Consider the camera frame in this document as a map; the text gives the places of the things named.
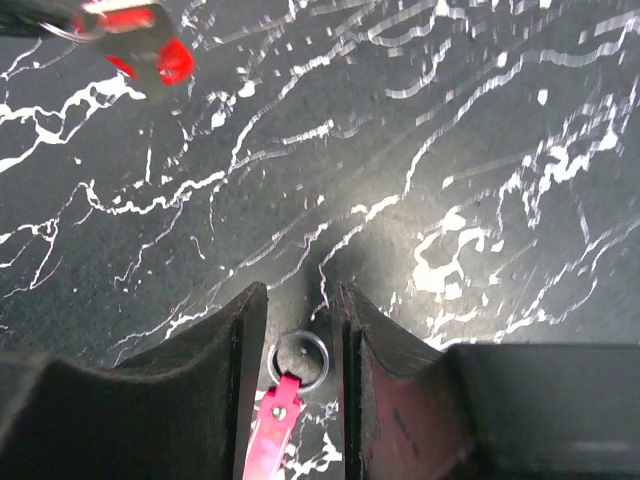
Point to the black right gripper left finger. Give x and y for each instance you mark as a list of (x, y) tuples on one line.
[(180, 410)]

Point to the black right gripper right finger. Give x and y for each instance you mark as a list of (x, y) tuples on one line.
[(480, 411)]

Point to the silver metal keyring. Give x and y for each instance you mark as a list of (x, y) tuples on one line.
[(301, 355)]

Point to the pink strap keychain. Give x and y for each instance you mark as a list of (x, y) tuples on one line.
[(276, 419)]

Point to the red key tag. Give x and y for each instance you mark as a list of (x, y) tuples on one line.
[(175, 63)]

